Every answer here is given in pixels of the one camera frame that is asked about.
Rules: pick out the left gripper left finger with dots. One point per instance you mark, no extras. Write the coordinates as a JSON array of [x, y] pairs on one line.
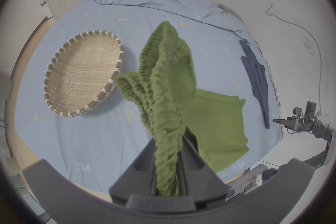
[[136, 178]]

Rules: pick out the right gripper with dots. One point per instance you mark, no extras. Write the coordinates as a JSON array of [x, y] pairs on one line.
[[294, 123]]

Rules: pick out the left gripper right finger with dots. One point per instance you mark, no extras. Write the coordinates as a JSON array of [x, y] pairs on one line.
[[202, 178]]

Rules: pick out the green shorts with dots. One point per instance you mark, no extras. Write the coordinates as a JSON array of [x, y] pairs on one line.
[[168, 86]]

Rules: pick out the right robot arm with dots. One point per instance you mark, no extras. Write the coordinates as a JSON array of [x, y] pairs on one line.
[[321, 132]]

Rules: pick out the dark blue garment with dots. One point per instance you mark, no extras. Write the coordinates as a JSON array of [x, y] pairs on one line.
[[258, 78]]

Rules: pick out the bed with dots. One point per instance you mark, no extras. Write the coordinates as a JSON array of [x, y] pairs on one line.
[[91, 139]]

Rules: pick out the round woven basket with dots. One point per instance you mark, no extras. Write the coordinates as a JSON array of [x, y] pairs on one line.
[[84, 70]]

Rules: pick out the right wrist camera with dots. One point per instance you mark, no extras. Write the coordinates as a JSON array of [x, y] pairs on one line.
[[297, 111]]

